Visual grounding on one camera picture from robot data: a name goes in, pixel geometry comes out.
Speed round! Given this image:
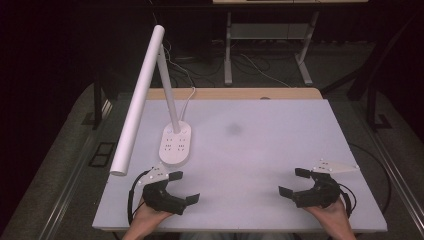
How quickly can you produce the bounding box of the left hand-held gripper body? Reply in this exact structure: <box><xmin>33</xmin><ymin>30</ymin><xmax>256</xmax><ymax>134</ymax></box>
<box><xmin>137</xmin><ymin>162</ymin><xmax>188</xmax><ymax>216</ymax></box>

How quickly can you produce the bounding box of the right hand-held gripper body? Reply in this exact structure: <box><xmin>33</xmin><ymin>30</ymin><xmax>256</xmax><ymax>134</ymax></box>
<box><xmin>292</xmin><ymin>159</ymin><xmax>361</xmax><ymax>209</ymax></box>

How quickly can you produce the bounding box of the person's left hand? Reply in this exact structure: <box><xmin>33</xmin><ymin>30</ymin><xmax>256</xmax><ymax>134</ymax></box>
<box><xmin>131</xmin><ymin>197</ymin><xmax>175</xmax><ymax>232</ymax></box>

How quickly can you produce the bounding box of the person's right hand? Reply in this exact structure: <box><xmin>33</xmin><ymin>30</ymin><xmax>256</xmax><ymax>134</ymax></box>
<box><xmin>304</xmin><ymin>197</ymin><xmax>352</xmax><ymax>232</ymax></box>

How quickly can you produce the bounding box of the white table mat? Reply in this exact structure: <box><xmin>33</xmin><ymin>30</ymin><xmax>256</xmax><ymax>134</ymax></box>
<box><xmin>92</xmin><ymin>98</ymin><xmax>389</xmax><ymax>233</ymax></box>

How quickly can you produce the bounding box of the white desk lamp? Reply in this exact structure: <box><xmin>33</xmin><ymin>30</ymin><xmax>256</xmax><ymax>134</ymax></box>
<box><xmin>109</xmin><ymin>24</ymin><xmax>193</xmax><ymax>177</ymax></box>

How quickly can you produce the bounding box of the black metal stand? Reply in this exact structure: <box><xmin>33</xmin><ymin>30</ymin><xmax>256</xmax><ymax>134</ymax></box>
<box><xmin>80</xmin><ymin>71</ymin><xmax>104</xmax><ymax>131</ymax></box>
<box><xmin>365</xmin><ymin>84</ymin><xmax>394</xmax><ymax>132</ymax></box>

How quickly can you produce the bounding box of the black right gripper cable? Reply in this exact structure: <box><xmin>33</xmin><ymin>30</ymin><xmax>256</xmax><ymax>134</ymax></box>
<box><xmin>339</xmin><ymin>182</ymin><xmax>358</xmax><ymax>220</ymax></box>

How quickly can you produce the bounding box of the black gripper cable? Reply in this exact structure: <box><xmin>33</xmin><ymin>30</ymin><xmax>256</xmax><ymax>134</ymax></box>
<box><xmin>127</xmin><ymin>169</ymin><xmax>152</xmax><ymax>226</ymax></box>
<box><xmin>339</xmin><ymin>182</ymin><xmax>358</xmax><ymax>220</ymax></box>

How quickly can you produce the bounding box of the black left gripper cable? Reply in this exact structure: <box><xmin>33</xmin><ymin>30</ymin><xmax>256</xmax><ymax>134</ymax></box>
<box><xmin>127</xmin><ymin>169</ymin><xmax>152</xmax><ymax>226</ymax></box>

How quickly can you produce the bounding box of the black floor cable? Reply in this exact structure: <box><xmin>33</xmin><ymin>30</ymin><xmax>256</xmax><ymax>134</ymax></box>
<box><xmin>347</xmin><ymin>142</ymin><xmax>393</xmax><ymax>215</ymax></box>

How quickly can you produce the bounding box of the black floor socket frame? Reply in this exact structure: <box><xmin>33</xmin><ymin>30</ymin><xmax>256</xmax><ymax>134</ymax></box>
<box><xmin>88</xmin><ymin>141</ymin><xmax>117</xmax><ymax>168</ymax></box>

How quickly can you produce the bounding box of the white lamp cable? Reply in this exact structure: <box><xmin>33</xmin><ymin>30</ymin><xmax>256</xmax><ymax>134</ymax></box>
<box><xmin>162</xmin><ymin>39</ymin><xmax>197</xmax><ymax>122</ymax></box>

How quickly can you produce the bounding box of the white floor cable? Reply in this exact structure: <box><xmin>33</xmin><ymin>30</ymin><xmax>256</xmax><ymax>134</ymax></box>
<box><xmin>239</xmin><ymin>53</ymin><xmax>292</xmax><ymax>89</ymax></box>

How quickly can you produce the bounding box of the grey metal table frame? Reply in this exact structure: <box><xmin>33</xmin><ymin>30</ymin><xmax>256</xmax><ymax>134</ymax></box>
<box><xmin>223</xmin><ymin>11</ymin><xmax>320</xmax><ymax>87</ymax></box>

